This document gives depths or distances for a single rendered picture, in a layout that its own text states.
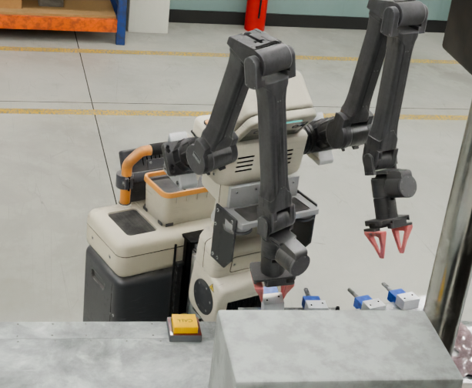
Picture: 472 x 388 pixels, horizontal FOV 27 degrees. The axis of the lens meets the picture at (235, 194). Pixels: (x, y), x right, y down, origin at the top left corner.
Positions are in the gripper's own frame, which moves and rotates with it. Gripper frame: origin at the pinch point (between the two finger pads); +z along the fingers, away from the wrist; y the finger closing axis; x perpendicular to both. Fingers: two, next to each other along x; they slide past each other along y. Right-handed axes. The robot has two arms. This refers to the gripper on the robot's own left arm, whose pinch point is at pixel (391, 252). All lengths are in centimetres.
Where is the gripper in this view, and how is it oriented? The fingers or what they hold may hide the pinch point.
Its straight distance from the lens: 253.3
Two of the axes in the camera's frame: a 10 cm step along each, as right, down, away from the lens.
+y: 8.4, -1.6, 5.2
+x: -5.3, 0.1, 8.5
